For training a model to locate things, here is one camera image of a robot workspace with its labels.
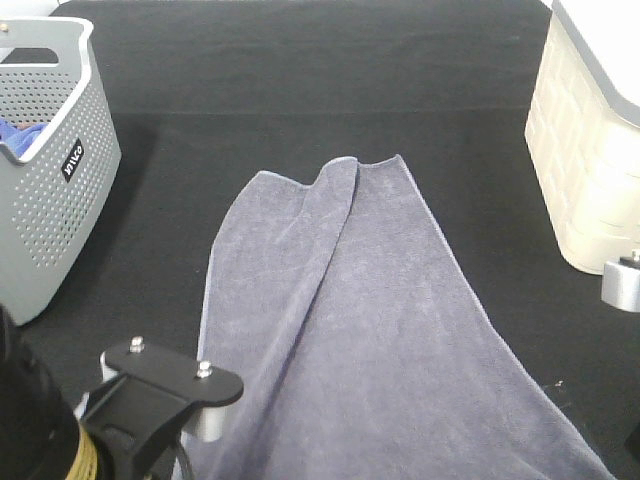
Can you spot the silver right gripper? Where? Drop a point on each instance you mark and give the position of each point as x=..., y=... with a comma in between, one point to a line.
x=620, y=283

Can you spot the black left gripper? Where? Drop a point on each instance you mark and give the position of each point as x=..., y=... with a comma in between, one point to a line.
x=149, y=395

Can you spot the grey-purple towel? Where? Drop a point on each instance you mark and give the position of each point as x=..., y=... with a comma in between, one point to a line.
x=364, y=352

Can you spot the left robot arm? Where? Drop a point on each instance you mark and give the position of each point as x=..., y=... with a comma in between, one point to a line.
x=41, y=434

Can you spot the blue towel in basket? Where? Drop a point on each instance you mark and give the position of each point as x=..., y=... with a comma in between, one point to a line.
x=19, y=138

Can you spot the cream basket with grey rim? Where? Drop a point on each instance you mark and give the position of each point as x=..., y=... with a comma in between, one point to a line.
x=582, y=130

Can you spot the grey perforated laundry basket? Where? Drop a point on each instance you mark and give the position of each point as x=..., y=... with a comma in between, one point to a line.
x=52, y=194

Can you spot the black table cloth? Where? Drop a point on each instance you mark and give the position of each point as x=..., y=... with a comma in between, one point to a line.
x=205, y=94

